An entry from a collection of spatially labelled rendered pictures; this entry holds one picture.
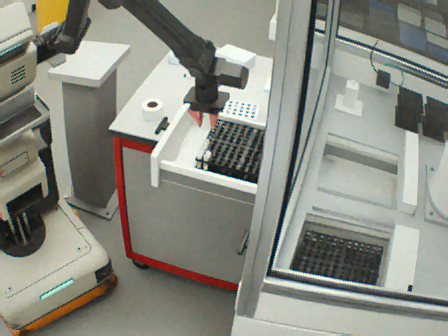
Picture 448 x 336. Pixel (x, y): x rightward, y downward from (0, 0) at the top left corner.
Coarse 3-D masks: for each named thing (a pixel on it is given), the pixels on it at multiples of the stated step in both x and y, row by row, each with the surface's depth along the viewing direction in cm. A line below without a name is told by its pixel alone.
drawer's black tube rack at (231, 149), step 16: (224, 128) 158; (240, 128) 159; (224, 144) 153; (240, 144) 154; (256, 144) 154; (208, 160) 148; (224, 160) 149; (240, 160) 149; (256, 160) 150; (240, 176) 149; (256, 176) 146
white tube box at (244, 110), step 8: (232, 104) 184; (240, 104) 184; (248, 104) 185; (256, 104) 185; (224, 112) 180; (232, 112) 181; (240, 112) 181; (248, 112) 182; (256, 112) 182; (256, 120) 181
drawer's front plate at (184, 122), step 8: (184, 112) 158; (176, 120) 155; (184, 120) 160; (168, 128) 152; (176, 128) 155; (184, 128) 163; (168, 136) 150; (176, 136) 157; (184, 136) 165; (160, 144) 147; (168, 144) 151; (176, 144) 159; (152, 152) 145; (160, 152) 146; (168, 152) 153; (152, 160) 145; (160, 160) 148; (168, 160) 155; (152, 168) 147; (152, 176) 149; (152, 184) 151
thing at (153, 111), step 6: (144, 102) 182; (150, 102) 182; (156, 102) 182; (162, 102) 182; (144, 108) 180; (150, 108) 180; (156, 108) 180; (162, 108) 181; (144, 114) 181; (150, 114) 180; (156, 114) 180; (150, 120) 181
